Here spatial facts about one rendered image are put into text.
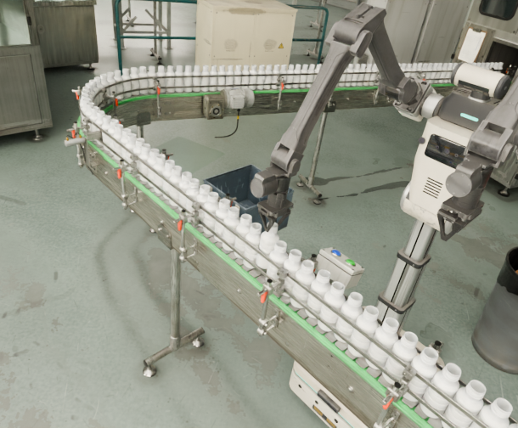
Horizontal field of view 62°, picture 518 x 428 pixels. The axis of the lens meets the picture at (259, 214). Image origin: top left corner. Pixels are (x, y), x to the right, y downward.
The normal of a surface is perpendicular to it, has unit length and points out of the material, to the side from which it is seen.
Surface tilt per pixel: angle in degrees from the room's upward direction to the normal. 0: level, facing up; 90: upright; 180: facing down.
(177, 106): 90
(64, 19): 90
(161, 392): 0
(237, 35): 90
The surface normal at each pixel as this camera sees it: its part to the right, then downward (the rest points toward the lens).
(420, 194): -0.73, 0.31
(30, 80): 0.67, 0.47
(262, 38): 0.42, 0.55
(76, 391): 0.11, -0.83
